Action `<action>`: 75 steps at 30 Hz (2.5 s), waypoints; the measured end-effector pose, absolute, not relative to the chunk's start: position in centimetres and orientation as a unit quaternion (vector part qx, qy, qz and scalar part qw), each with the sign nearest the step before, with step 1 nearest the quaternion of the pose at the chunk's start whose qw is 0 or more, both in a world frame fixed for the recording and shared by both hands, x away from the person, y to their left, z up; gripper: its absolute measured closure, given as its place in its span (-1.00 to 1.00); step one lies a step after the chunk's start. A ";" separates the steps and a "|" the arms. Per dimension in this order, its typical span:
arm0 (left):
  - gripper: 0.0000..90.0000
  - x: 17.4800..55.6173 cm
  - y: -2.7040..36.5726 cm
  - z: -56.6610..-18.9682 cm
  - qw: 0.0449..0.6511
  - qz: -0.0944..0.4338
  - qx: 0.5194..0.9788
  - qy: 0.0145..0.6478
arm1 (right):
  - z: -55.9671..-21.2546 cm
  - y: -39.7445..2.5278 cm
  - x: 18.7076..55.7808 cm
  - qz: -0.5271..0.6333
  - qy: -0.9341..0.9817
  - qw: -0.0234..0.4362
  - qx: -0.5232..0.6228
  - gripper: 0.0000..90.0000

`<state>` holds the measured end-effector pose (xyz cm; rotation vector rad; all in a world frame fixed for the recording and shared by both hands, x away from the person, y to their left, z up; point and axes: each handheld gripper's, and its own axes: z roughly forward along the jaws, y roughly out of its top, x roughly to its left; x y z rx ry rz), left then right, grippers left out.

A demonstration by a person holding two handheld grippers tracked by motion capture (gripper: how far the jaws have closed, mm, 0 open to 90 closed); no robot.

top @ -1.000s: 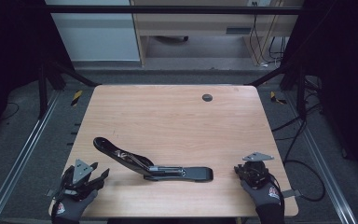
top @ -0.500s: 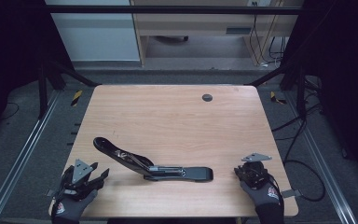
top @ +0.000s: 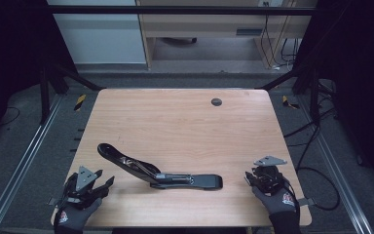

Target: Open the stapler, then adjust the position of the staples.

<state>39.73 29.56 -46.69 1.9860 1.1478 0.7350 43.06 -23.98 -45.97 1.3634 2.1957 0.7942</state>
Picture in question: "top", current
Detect black looped floor cable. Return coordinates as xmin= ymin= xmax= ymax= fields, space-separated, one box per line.
xmin=295 ymin=166 xmax=341 ymax=212

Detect thin black floor cable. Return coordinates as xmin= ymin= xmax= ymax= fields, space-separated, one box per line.
xmin=0 ymin=106 xmax=21 ymax=127

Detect white cabinet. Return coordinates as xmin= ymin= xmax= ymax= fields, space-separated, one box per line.
xmin=46 ymin=0 xmax=147 ymax=65

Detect aluminium floor rail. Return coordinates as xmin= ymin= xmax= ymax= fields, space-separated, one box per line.
xmin=296 ymin=97 xmax=374 ymax=234
xmin=0 ymin=94 xmax=64 ymax=234

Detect left hand-held gripper cable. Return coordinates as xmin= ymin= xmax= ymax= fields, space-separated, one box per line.
xmin=53 ymin=173 xmax=79 ymax=228

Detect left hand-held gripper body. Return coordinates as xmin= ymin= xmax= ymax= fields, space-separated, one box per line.
xmin=65 ymin=165 xmax=103 ymax=209

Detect black stapler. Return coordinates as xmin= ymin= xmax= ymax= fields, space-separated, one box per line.
xmin=96 ymin=142 xmax=224 ymax=191

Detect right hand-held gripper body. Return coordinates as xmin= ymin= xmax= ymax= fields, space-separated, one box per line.
xmin=252 ymin=155 xmax=288 ymax=195

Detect black metal frame stand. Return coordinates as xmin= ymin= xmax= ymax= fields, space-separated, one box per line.
xmin=256 ymin=63 xmax=323 ymax=125
xmin=38 ymin=60 xmax=107 ymax=126

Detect light wooden desk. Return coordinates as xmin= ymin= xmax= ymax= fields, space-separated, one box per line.
xmin=135 ymin=0 xmax=319 ymax=70

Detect black horizontal frame bar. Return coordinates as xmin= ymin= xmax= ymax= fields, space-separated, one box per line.
xmin=45 ymin=4 xmax=319 ymax=16

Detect black hanging desk cables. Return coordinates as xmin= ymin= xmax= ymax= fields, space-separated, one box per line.
xmin=260 ymin=0 xmax=300 ymax=71

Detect black curtain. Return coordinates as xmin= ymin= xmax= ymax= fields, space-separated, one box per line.
xmin=0 ymin=0 xmax=77 ymax=155
xmin=295 ymin=0 xmax=374 ymax=188

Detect hand-held gripper cable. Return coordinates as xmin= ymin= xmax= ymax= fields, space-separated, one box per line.
xmin=53 ymin=173 xmax=79 ymax=228
xmin=282 ymin=179 xmax=302 ymax=222

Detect person's right hand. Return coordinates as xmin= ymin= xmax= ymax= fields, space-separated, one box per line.
xmin=252 ymin=185 xmax=298 ymax=215

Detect right hand-held gripper cable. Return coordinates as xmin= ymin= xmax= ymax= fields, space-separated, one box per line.
xmin=282 ymin=179 xmax=302 ymax=222

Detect black floor cables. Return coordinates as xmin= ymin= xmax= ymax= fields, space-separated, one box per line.
xmin=283 ymin=77 xmax=337 ymax=168

